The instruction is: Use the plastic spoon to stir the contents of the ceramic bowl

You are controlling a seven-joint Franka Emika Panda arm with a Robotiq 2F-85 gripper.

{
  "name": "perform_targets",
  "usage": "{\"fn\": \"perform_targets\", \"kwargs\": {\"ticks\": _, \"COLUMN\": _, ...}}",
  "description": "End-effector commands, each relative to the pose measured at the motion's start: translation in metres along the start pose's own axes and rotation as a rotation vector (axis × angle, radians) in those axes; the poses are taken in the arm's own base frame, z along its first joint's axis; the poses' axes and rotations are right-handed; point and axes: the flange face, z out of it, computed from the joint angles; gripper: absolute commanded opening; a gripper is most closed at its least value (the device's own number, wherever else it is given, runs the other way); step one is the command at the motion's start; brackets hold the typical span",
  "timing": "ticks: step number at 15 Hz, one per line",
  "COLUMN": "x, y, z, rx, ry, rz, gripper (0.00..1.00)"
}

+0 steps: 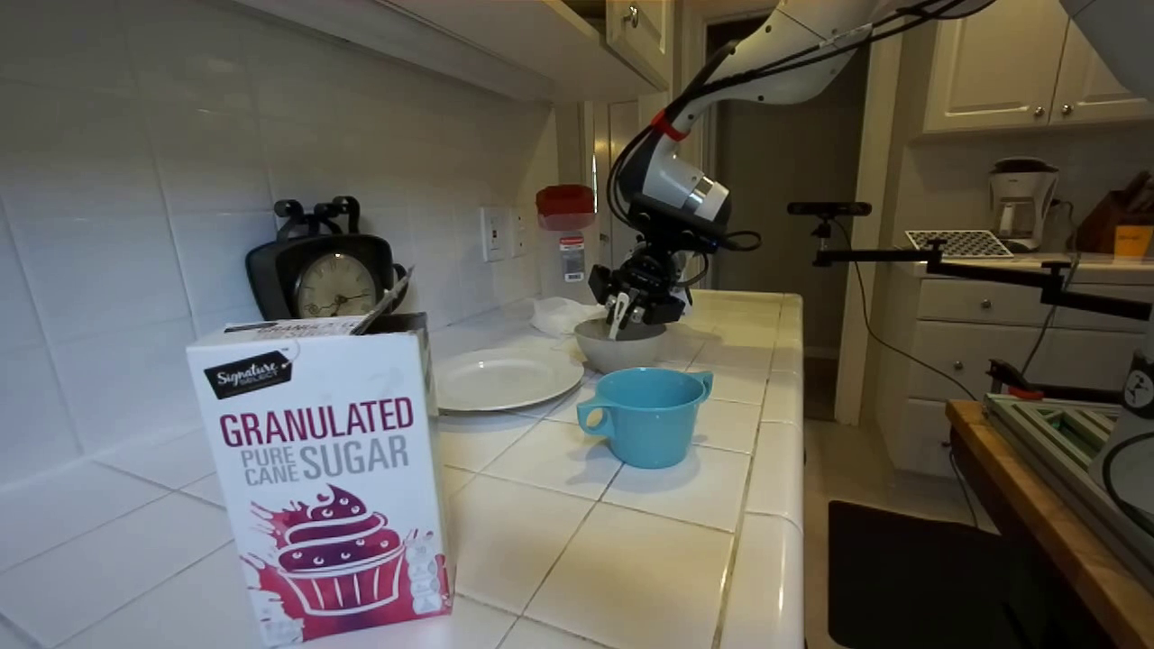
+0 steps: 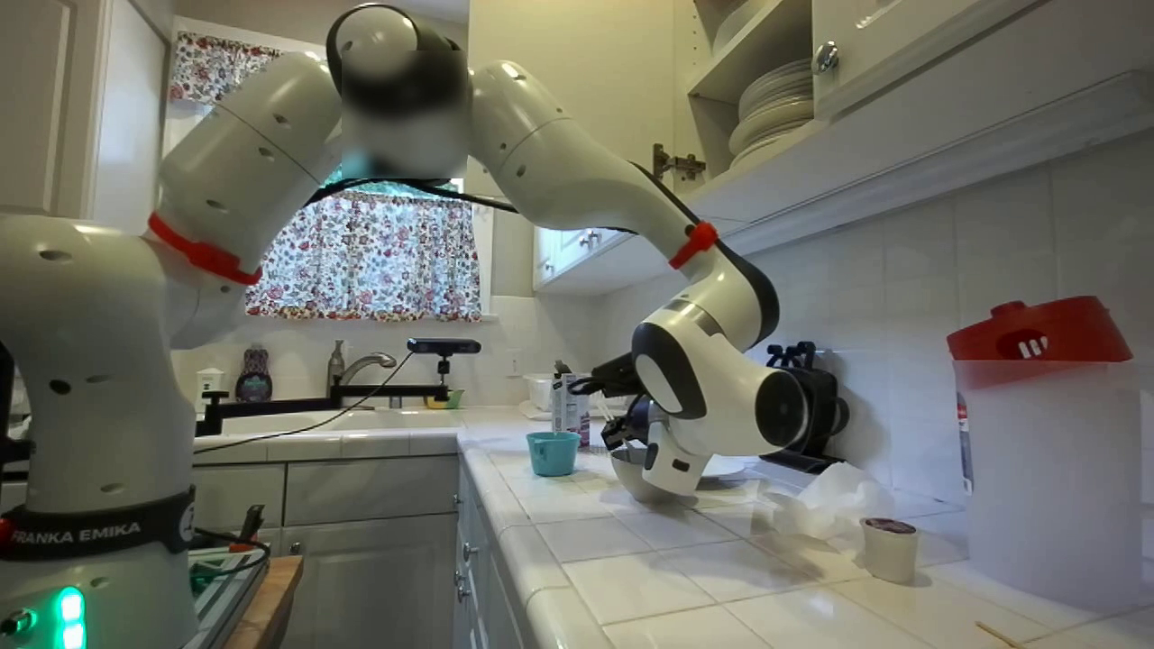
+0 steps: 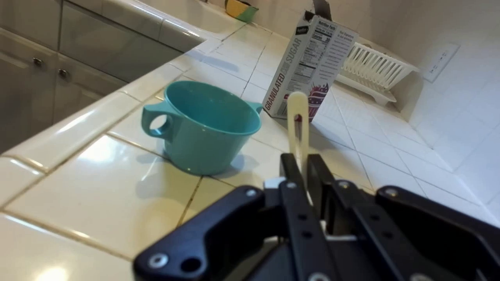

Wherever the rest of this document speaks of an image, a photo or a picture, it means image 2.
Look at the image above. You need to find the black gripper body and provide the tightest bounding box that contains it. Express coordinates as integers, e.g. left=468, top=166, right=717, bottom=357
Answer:
left=599, top=396, right=660, bottom=468

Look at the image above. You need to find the teal plastic cup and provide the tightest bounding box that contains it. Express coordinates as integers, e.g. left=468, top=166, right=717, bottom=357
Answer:
left=522, top=428, right=583, bottom=481

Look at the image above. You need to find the black kitchen scale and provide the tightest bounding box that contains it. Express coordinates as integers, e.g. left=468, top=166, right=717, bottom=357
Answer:
left=768, top=339, right=856, bottom=477

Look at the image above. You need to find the clear plastic bag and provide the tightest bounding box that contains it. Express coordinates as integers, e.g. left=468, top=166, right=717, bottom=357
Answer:
left=749, top=462, right=902, bottom=557

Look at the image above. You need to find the chrome faucet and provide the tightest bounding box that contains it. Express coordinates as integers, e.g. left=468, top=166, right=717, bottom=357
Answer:
left=321, top=339, right=402, bottom=411

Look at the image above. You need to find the small white jar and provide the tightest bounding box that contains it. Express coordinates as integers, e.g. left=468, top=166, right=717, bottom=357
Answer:
left=857, top=515, right=922, bottom=589

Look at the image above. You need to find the white base cabinet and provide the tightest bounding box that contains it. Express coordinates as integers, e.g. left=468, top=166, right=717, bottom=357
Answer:
left=193, top=449, right=535, bottom=649

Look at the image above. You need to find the floral curtain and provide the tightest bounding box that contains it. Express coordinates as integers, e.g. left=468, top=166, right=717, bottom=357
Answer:
left=165, top=34, right=485, bottom=325

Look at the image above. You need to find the stack of white plates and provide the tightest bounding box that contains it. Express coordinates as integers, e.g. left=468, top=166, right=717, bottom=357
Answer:
left=720, top=57, right=822, bottom=172

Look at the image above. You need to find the dark soap dispenser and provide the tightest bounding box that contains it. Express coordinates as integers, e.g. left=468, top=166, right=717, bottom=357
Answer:
left=231, top=343, right=275, bottom=409

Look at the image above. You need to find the clear container red lid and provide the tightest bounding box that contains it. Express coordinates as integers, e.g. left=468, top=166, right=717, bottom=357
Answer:
left=946, top=294, right=1148, bottom=616

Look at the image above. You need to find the white tall cabinet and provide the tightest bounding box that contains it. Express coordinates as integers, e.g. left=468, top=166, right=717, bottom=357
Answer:
left=0, top=0, right=172, bottom=236

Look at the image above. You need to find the black bar camera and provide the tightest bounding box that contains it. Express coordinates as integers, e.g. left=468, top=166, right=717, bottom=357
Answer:
left=403, top=334, right=485, bottom=360

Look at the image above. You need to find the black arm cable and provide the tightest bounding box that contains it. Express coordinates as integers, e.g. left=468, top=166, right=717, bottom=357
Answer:
left=304, top=154, right=725, bottom=247

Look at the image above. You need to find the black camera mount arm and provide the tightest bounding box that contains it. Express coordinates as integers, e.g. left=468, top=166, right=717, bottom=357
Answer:
left=194, top=352, right=461, bottom=441

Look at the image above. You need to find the white wall cabinet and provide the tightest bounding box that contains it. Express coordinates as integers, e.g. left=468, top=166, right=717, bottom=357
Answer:
left=683, top=0, right=1154, bottom=262

